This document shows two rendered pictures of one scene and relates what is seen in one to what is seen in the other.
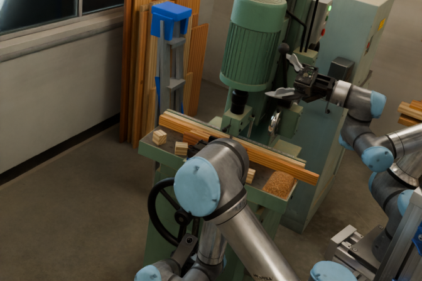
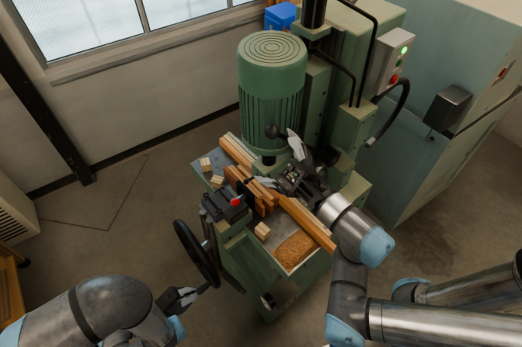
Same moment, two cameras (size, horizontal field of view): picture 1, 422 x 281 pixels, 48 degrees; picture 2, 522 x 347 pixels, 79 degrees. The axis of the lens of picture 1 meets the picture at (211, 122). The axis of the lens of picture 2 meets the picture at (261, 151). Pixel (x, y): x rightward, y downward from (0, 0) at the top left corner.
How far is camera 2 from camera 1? 1.05 m
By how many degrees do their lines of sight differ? 31
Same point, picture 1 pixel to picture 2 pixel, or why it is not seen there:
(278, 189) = (284, 259)
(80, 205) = not seen: hidden behind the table
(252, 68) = (261, 134)
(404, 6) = not seen: outside the picture
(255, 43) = (257, 109)
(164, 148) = (207, 177)
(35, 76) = (188, 62)
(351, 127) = (338, 260)
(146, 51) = not seen: hidden behind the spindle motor
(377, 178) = (400, 292)
